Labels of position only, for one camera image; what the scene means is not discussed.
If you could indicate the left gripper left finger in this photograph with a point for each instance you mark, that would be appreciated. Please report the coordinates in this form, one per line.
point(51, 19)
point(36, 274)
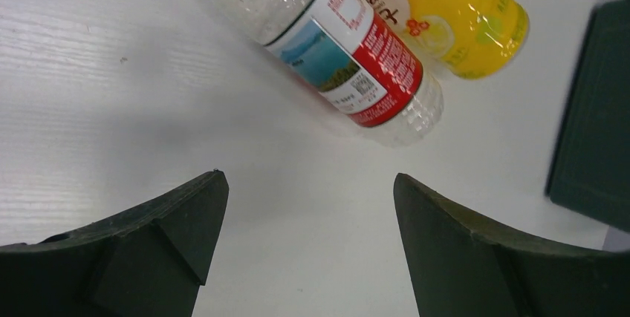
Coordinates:
point(149, 260)

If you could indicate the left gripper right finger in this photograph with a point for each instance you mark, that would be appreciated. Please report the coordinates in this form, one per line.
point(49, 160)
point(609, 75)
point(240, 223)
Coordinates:
point(463, 263)

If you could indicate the yellow juice bottle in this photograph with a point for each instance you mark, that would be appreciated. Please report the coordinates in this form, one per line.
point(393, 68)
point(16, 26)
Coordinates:
point(471, 38)

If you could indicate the red blue label bottle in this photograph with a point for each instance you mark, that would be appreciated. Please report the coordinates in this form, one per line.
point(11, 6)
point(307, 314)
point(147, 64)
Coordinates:
point(351, 57)

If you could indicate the dark green plastic bin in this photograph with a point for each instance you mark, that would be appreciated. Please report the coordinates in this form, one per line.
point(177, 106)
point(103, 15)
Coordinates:
point(589, 173)

